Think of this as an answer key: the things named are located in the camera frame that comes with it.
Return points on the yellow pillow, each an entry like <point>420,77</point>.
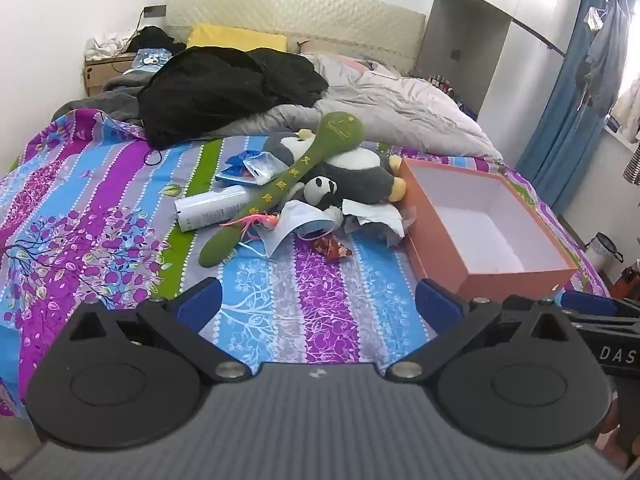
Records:
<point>235,37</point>

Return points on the green long plush toy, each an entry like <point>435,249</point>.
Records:
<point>300,170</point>

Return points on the striped garment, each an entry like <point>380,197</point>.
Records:
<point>633,160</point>

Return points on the blue plastic packet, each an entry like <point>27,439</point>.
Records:
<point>232,162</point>

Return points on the hanging grey-blue garment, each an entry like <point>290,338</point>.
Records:
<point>605,60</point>

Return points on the red brown suitcase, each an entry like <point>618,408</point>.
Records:
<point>629,280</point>

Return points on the white blue face mask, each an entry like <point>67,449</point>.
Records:
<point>300,217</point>

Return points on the hanging white mask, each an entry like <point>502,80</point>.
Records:
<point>595,18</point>

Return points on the blue curtain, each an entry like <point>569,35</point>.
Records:
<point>555,135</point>

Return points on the small panda plush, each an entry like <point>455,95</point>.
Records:
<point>320,190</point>

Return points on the brown candy wrapper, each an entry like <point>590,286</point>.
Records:
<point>344,251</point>

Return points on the red candy wrapper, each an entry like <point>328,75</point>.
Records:
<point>324,247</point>

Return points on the black jacket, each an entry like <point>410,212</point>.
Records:
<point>210,90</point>

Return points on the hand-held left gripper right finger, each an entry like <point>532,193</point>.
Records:
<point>437,305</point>

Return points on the dark metal rail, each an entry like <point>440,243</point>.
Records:
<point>530,27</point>

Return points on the wall socket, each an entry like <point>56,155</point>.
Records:
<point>154,10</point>

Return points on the floral striped bedsheet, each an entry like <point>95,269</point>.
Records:
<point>100,200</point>

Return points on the light grey duvet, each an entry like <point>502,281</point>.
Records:
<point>400,105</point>

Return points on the white cloth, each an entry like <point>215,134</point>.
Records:
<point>102,45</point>

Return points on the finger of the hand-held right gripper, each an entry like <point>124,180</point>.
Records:
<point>590,304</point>

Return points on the pink orange tassel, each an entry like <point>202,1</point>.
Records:
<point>260,221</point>

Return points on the row of small bottles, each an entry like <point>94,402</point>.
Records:
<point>440,84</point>

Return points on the dark grey blanket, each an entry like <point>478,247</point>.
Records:
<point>115,100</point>

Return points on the blue panda-print item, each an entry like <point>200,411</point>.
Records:
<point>150,58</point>

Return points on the white spray can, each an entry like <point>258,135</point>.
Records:
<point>210,207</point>

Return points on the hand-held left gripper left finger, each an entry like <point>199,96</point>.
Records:
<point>200,302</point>

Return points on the grey penguin plush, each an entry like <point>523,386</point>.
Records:
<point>360,170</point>

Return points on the black clothing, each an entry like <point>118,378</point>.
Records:
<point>155,37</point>

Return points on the orange cardboard box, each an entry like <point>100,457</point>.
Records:
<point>435,247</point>

